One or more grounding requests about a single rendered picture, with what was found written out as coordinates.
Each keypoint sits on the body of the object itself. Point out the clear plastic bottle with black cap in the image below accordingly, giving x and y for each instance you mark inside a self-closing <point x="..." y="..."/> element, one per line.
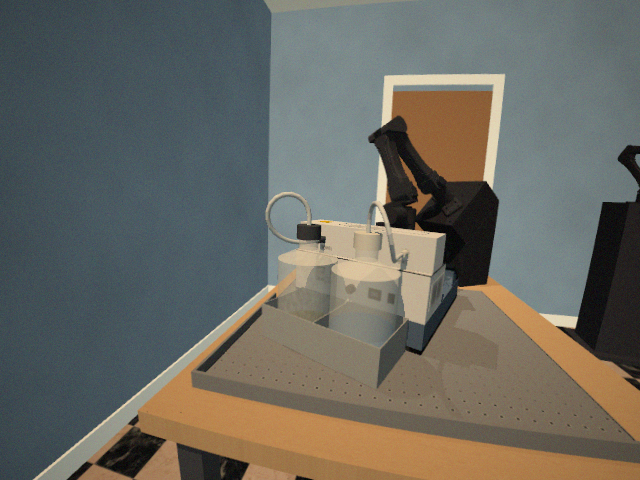
<point x="304" y="276"/>

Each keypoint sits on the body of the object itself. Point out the clear plastic bottle with beige cap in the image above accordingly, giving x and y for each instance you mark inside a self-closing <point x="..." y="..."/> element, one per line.
<point x="364" y="293"/>

